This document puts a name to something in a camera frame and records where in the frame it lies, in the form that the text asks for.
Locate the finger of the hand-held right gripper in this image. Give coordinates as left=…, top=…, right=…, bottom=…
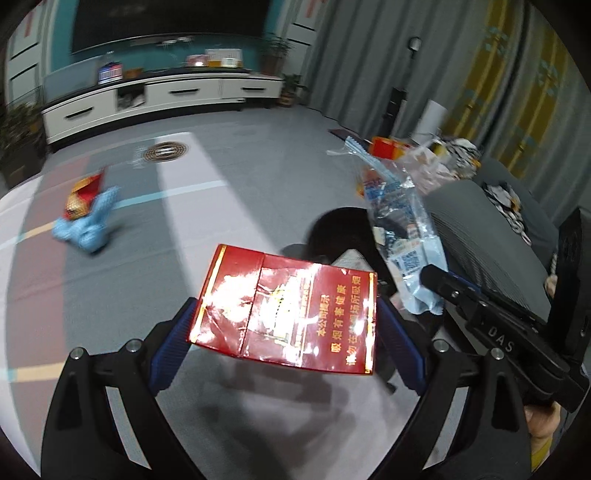
left=449, top=271, right=509, bottom=305
left=419, top=264, right=490, bottom=324

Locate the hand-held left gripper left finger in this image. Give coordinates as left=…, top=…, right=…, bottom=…
left=41, top=296, right=204, bottom=480

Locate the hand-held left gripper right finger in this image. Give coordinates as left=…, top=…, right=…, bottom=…
left=376, top=298, right=532, bottom=480

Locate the clear blue printed wrapper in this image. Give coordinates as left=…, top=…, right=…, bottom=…
left=327, top=136, right=448, bottom=315

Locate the red cigarette box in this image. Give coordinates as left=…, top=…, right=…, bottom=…
left=187, top=244, right=379, bottom=376

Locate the black round bin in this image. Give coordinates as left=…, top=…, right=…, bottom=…
left=279, top=207, right=444, bottom=337

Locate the blue face mask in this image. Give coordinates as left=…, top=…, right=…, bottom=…
left=51, top=185, right=122, bottom=254

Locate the red gold snack packet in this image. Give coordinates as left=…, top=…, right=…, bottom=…
left=65, top=168, right=107, bottom=220

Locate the person's right hand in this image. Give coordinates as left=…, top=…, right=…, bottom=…
left=524, top=401, right=561, bottom=472

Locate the grey sofa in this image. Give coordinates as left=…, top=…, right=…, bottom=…
left=422, top=157, right=591, bottom=324

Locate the black white clothes pile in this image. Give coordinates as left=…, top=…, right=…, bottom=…
left=482, top=182, right=532, bottom=245

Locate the large white plastic bag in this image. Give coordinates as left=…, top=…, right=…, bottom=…
left=399, top=143, right=458, bottom=195

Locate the patterned cloth pile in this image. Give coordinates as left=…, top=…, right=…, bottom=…
left=436, top=136, right=483, bottom=181

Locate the red shopping bag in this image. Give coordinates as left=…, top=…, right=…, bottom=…
left=369, top=136, right=416, bottom=160

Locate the white air purifier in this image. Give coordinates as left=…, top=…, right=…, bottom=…
left=416, top=99, right=446, bottom=139

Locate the upright vacuum cleaner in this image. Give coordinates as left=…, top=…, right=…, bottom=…
left=385, top=37, right=421, bottom=134

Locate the yellow patterned curtain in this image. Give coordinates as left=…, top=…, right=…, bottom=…
left=443, top=0, right=591, bottom=204

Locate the grey curtain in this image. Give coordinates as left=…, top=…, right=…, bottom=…
left=300, top=0, right=490, bottom=139

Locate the small potted plant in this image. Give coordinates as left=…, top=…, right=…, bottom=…
left=278, top=74, right=308, bottom=108

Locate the white tv cabinet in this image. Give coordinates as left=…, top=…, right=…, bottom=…
left=41, top=67, right=284, bottom=153

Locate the leafy plant in black planter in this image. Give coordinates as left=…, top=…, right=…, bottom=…
left=0, top=104, right=47, bottom=185

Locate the glass tank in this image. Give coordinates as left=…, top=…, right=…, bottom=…
left=44, top=60, right=100, bottom=107

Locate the tall potted plant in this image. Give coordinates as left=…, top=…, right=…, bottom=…
left=259, top=34, right=294, bottom=77

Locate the desk calendar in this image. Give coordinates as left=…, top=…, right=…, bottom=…
left=205, top=47, right=243, bottom=70

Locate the black television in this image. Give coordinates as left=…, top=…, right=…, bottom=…
left=69, top=0, right=271, bottom=56

